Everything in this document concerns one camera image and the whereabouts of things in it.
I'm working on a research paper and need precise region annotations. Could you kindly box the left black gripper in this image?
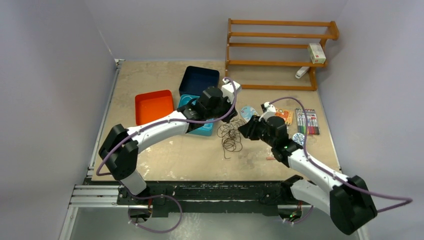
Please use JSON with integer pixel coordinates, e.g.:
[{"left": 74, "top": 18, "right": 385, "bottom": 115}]
[{"left": 205, "top": 93, "right": 237, "bottom": 124}]

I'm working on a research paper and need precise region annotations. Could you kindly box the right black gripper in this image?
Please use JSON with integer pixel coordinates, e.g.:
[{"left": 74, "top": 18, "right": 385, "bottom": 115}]
[{"left": 238, "top": 115, "right": 276, "bottom": 148}]

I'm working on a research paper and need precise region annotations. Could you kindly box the brown cable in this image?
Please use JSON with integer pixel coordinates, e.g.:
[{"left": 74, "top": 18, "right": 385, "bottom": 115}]
[{"left": 216, "top": 118, "right": 248, "bottom": 160}]

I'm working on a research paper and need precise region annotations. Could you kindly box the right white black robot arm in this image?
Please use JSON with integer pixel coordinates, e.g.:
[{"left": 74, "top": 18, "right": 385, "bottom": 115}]
[{"left": 238, "top": 115, "right": 378, "bottom": 235}]

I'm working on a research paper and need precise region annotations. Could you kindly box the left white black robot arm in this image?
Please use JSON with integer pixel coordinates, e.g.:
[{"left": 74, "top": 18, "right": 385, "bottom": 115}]
[{"left": 98, "top": 82, "right": 242, "bottom": 205}]

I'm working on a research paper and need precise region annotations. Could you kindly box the blue blister pack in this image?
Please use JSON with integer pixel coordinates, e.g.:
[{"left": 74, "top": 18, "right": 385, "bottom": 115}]
[{"left": 240, "top": 105, "right": 259, "bottom": 122}]

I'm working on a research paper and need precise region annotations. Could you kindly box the light blue plastic tray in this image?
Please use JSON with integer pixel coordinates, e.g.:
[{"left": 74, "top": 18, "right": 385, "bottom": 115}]
[{"left": 177, "top": 94, "right": 214, "bottom": 137}]

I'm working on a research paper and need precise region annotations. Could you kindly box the dark blue plastic tray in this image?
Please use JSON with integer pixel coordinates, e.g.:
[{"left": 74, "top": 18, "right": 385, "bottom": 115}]
[{"left": 178, "top": 65, "right": 220, "bottom": 96}]

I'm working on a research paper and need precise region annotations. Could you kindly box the orange card pack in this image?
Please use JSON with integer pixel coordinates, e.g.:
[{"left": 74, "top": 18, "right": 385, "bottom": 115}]
[{"left": 275, "top": 108, "right": 294, "bottom": 126}]

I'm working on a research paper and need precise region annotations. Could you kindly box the coloured marker set pack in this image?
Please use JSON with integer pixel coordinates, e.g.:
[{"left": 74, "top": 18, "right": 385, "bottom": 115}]
[{"left": 295, "top": 108, "right": 320, "bottom": 135}]

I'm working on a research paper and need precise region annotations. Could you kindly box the orange plastic tray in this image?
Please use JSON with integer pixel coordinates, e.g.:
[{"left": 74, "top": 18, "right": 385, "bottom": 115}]
[{"left": 135, "top": 89, "right": 174, "bottom": 126}]

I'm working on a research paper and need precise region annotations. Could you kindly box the white stapler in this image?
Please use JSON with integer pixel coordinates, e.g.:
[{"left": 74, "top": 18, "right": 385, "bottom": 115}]
[{"left": 295, "top": 66, "right": 310, "bottom": 79}]

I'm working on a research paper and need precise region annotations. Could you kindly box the white cardboard box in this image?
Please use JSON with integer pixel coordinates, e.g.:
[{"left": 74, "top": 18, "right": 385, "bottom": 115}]
[{"left": 307, "top": 43, "right": 327, "bottom": 64}]

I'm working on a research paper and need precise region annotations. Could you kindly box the wooden shelf rack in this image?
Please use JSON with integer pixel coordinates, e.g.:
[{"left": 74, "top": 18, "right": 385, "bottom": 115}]
[{"left": 224, "top": 18, "right": 340, "bottom": 92}]

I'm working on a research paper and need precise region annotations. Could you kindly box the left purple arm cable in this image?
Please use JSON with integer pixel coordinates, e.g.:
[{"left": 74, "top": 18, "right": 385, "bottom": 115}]
[{"left": 96, "top": 77, "right": 239, "bottom": 234}]

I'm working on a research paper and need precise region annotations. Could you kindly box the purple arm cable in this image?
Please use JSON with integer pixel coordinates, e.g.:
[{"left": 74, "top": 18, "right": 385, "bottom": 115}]
[
  {"left": 263, "top": 96, "right": 413, "bottom": 226},
  {"left": 96, "top": 77, "right": 239, "bottom": 234}
]

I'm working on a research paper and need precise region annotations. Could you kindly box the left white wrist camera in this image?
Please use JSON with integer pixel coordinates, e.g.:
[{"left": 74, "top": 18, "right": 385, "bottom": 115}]
[{"left": 221, "top": 78, "right": 242, "bottom": 104}]

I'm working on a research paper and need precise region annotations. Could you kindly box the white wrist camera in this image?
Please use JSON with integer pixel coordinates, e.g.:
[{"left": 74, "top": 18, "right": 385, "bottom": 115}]
[
  {"left": 259, "top": 101, "right": 277, "bottom": 121},
  {"left": 221, "top": 78, "right": 242, "bottom": 104}
]

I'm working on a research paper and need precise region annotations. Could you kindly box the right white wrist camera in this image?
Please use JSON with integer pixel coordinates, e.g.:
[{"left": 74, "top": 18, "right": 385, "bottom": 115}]
[{"left": 259, "top": 101, "right": 277, "bottom": 121}]

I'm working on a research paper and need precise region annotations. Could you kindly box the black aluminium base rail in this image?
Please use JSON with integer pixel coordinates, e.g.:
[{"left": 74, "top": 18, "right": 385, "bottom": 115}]
[{"left": 67, "top": 178, "right": 332, "bottom": 220}]

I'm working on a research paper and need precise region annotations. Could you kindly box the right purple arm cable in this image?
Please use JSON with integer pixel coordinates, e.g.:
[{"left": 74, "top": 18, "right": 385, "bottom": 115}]
[{"left": 263, "top": 96, "right": 413, "bottom": 226}]

